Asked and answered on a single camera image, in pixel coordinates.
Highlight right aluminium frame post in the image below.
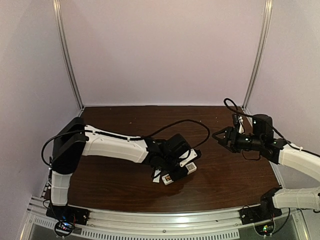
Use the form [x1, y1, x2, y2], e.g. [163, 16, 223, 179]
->
[242, 0, 273, 110]

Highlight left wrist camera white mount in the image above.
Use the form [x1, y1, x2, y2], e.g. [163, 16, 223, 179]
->
[178, 148, 202, 167]

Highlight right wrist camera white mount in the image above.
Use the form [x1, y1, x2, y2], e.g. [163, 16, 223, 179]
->
[232, 114, 245, 134]

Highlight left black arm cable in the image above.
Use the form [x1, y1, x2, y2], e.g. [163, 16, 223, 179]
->
[41, 119, 211, 171]

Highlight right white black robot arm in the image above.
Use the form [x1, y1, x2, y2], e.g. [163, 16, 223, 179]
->
[212, 113, 320, 212]

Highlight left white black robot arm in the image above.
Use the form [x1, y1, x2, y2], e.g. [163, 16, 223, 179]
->
[50, 117, 191, 207]

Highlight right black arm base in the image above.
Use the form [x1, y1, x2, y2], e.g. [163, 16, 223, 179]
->
[238, 205, 282, 225]

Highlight front aluminium rail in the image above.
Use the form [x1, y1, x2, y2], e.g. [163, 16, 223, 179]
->
[18, 196, 310, 240]

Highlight aluminium frame post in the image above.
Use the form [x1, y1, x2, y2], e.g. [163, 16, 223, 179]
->
[52, 0, 84, 110]
[242, 0, 273, 110]

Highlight white battery cover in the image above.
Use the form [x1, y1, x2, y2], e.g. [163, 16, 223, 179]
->
[152, 169, 161, 184]

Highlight left aluminium frame post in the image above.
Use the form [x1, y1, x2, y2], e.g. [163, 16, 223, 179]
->
[52, 0, 84, 110]

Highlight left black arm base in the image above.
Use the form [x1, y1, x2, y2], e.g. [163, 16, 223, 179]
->
[46, 202, 90, 226]

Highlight white remote control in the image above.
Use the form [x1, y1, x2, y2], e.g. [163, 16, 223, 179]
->
[161, 162, 197, 185]

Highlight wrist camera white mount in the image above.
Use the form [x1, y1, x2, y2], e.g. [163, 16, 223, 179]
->
[232, 114, 245, 134]
[178, 148, 202, 167]

